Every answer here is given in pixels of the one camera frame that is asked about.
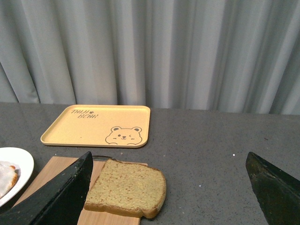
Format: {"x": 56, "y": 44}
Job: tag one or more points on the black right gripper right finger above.
{"x": 277, "y": 192}

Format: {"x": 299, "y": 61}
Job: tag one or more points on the grey curtain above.
{"x": 240, "y": 56}

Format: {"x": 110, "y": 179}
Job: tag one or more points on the yellow bear tray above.
{"x": 111, "y": 126}

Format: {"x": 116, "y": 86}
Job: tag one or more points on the bread slice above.
{"x": 127, "y": 189}

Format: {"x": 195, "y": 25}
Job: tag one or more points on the black metal board handle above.
{"x": 102, "y": 158}

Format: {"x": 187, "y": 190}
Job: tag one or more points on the fried egg filling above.
{"x": 8, "y": 177}

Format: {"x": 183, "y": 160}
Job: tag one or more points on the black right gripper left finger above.
{"x": 58, "y": 202}

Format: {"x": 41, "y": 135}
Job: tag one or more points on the white round plate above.
{"x": 24, "y": 164}

